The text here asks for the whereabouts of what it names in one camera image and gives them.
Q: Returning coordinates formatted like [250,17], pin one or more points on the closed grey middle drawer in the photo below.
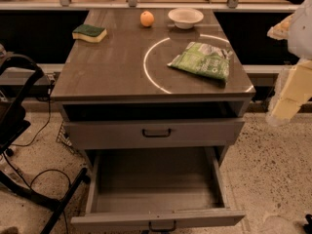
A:
[154,133]

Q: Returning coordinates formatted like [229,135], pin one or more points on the open grey bottom drawer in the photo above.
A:
[156,189]

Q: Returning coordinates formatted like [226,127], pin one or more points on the green jalapeno chip bag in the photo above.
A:
[204,60]

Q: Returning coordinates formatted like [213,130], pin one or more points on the orange fruit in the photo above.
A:
[146,19]

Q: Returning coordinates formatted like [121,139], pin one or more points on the green and yellow sponge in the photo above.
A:
[89,33]

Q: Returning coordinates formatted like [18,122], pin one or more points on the white bowl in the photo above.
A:
[185,18]

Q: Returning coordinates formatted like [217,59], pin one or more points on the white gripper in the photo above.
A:
[302,33]

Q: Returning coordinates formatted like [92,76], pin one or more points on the black chair frame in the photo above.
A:
[13,124]

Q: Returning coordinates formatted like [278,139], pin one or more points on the grey drawer cabinet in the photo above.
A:
[126,77]

